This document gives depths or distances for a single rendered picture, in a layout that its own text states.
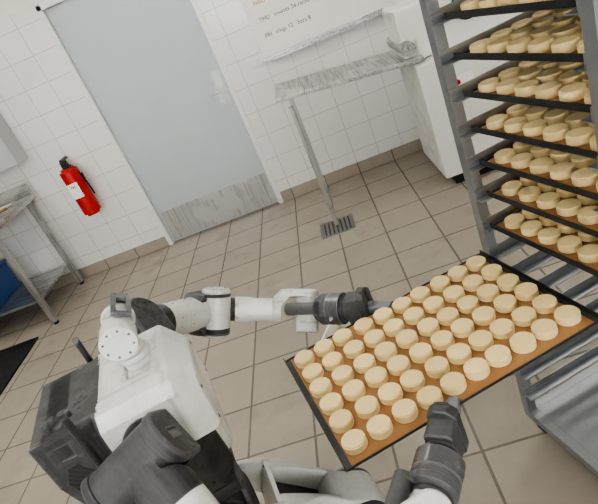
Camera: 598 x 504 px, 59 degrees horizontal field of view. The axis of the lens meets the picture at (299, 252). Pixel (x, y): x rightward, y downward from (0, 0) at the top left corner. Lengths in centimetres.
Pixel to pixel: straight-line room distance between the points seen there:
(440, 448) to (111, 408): 57
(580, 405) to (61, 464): 152
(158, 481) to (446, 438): 49
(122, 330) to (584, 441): 139
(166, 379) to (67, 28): 386
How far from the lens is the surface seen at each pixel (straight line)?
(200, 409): 102
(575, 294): 182
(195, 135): 454
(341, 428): 113
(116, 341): 99
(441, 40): 134
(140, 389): 100
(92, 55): 459
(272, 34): 431
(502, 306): 129
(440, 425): 104
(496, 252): 156
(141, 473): 88
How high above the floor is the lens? 161
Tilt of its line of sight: 26 degrees down
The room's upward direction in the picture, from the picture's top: 24 degrees counter-clockwise
